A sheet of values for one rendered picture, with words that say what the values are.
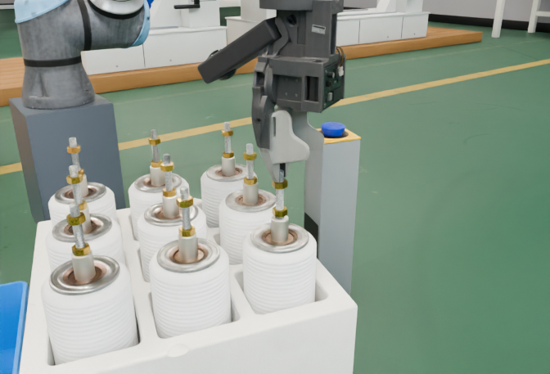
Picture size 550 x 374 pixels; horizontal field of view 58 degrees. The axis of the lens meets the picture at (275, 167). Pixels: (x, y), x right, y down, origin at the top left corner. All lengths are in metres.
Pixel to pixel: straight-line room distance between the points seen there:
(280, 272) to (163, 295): 0.14
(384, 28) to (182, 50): 1.62
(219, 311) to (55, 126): 0.64
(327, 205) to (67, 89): 0.61
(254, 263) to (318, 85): 0.24
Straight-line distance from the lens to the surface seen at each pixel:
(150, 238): 0.70
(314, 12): 0.53
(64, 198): 0.81
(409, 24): 4.07
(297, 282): 0.63
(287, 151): 0.57
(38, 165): 1.16
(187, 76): 2.82
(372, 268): 1.07
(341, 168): 0.84
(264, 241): 0.64
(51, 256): 0.71
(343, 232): 0.90
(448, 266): 1.12
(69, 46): 1.16
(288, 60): 0.53
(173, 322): 0.62
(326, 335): 0.66
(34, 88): 1.17
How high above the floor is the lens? 0.57
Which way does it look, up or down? 22 degrees down
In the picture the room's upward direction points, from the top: straight up
